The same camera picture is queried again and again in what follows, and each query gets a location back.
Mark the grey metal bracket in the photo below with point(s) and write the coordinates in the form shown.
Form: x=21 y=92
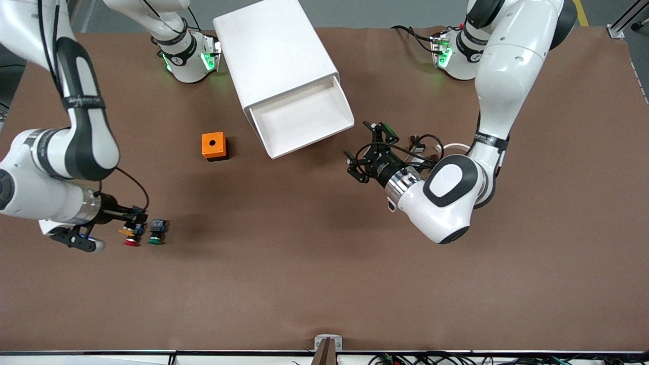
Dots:
x=328 y=355

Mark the aluminium frame profile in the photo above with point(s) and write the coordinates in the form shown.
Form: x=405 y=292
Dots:
x=616 y=31

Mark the yellow push button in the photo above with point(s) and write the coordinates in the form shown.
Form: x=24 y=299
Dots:
x=127 y=231

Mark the green-lit base connector box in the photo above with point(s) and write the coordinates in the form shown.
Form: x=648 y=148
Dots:
x=441 y=50
x=210 y=58

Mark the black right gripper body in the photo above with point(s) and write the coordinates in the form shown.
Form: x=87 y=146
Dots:
x=112 y=212

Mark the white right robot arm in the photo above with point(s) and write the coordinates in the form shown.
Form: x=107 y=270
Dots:
x=86 y=137

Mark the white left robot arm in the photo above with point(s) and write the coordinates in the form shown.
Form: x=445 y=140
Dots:
x=507 y=66

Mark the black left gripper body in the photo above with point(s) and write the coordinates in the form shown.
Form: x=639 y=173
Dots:
x=383 y=168

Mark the green push button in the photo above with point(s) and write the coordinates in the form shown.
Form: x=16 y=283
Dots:
x=157 y=230

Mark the orange box with hole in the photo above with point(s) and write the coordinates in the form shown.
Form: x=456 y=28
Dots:
x=213 y=144

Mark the black white-faced switch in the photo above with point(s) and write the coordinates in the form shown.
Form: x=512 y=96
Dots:
x=417 y=144

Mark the red push button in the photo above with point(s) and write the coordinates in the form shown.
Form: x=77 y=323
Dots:
x=131 y=243

